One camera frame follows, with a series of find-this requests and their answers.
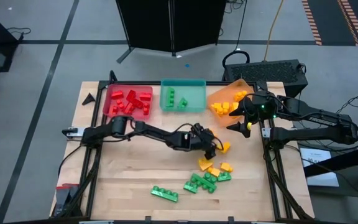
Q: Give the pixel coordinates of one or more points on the black triangular bracket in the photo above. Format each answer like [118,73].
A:
[89,100]

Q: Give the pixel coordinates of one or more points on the translucent teal plastic bin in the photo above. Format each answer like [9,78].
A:
[194,93]

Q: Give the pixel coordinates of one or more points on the yellow wedge toy block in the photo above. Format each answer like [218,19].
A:
[226,147]

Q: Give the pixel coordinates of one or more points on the large yellow toy block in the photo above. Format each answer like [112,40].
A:
[217,109]
[205,165]

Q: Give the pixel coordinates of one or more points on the black perforated computer case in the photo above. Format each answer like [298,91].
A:
[269,74]

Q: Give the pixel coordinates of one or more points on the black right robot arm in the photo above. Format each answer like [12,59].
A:
[315,135]

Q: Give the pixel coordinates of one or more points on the long green toy block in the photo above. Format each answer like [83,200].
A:
[164,193]
[170,97]
[204,183]

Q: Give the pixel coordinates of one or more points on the short green toy block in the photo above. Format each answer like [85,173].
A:
[182,103]
[211,177]
[224,177]
[190,187]

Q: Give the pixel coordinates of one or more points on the black orange-striped floor mat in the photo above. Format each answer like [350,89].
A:
[328,18]

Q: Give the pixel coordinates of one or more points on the black side desk frame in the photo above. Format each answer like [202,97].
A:
[346,160]

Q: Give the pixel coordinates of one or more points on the translucent red plastic bin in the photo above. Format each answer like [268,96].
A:
[135,117]

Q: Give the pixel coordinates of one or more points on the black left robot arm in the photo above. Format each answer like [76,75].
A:
[157,133]

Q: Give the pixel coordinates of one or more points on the red and black clamp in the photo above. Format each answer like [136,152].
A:
[63,194]

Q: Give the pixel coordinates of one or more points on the black room divider panel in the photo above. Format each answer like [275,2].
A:
[148,25]

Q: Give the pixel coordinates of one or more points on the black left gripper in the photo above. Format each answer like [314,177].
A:
[202,140]

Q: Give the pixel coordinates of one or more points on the large red toy block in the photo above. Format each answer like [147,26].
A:
[129,109]

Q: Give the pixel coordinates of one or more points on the translucent orange plastic bin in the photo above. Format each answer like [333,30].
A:
[225,119]

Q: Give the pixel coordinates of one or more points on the small yellow toy block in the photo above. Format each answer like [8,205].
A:
[226,106]
[234,106]

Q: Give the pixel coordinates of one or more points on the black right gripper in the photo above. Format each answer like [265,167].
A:
[259,107]

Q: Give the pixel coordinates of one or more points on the white paper sheet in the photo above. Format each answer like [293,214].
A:
[314,155]

